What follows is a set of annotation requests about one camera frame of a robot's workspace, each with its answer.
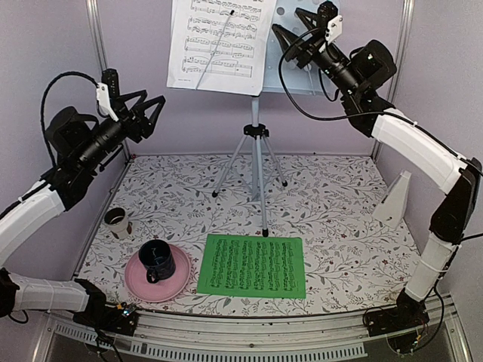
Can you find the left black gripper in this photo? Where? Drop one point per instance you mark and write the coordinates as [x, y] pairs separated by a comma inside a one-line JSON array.
[[143, 125]]

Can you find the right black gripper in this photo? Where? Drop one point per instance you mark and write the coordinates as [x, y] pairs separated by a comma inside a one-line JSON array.
[[310, 45]]

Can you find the light blue music stand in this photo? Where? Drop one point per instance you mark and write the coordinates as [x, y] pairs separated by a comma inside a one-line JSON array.
[[298, 81]]

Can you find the white sheet music page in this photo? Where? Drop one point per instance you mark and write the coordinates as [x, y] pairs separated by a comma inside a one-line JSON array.
[[219, 45]]

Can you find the green sheet music page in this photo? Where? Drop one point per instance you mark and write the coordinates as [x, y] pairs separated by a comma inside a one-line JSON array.
[[253, 267]]

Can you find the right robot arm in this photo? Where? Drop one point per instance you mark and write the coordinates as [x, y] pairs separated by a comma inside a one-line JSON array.
[[357, 77]]

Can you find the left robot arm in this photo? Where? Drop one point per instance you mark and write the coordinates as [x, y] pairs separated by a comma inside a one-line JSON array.
[[84, 145]]

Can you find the small paper cup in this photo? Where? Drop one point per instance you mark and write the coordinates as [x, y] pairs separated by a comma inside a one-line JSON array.
[[117, 222]]

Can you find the dark blue mug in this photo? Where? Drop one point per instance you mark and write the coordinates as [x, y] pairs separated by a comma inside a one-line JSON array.
[[158, 260]]

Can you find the white wedge block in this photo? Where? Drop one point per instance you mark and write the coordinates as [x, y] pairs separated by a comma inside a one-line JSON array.
[[391, 209]]

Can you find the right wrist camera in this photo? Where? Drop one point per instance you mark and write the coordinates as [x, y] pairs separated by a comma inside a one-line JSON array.
[[330, 21]]

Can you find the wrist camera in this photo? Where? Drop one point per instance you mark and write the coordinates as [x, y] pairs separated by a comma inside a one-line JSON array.
[[330, 21], [107, 88]]

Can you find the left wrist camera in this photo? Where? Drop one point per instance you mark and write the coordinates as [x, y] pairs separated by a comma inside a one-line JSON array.
[[107, 88]]

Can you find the left aluminium post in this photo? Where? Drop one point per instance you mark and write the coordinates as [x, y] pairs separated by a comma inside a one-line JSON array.
[[97, 34]]

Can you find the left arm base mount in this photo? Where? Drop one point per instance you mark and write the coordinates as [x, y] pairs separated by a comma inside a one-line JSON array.
[[120, 319]]

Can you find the aluminium front rail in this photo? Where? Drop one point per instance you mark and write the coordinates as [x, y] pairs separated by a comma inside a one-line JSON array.
[[324, 337]]

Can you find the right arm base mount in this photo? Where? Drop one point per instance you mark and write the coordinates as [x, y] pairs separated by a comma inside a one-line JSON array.
[[406, 314]]

